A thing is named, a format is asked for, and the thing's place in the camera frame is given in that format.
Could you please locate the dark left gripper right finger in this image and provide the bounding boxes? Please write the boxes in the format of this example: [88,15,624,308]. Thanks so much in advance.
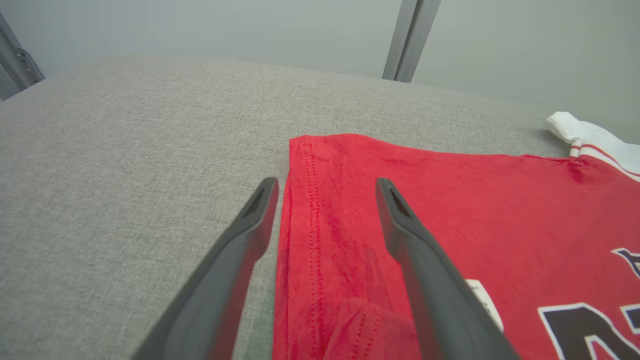
[375,177,522,360]

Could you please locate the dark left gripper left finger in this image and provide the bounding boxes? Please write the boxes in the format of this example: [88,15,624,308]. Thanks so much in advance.
[131,176,280,360]

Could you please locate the red jersey white sleeves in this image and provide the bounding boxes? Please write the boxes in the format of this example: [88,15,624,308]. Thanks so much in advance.
[271,111,640,360]

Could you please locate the grey metal partition post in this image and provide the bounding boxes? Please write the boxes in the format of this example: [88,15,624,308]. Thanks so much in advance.
[382,0,443,84]

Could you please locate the grey metal frame with bracket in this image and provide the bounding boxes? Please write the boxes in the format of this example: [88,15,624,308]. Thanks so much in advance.
[0,12,46,101]

